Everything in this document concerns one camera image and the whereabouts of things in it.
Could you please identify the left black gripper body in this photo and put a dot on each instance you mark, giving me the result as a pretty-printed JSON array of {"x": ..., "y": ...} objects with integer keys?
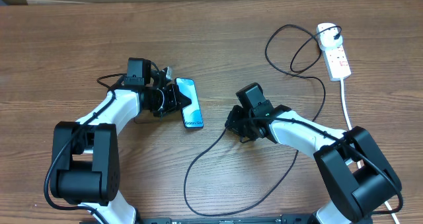
[{"x": 164, "y": 101}]

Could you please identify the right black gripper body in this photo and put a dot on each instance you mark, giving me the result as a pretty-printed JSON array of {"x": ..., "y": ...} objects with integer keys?
[{"x": 239, "y": 123}]

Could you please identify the blue-screen Samsung smartphone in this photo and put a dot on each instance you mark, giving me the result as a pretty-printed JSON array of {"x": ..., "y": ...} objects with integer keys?
[{"x": 191, "y": 115}]

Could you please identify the white power extension strip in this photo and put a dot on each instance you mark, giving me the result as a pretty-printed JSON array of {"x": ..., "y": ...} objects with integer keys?
[{"x": 337, "y": 63}]

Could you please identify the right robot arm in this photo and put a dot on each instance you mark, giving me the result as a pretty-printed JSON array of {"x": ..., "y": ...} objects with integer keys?
[{"x": 357, "y": 175}]

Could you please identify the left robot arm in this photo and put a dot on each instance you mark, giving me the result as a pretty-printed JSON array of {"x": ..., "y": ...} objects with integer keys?
[{"x": 85, "y": 170}]

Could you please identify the white USB wall charger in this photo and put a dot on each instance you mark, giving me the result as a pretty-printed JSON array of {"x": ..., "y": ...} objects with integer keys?
[{"x": 329, "y": 36}]

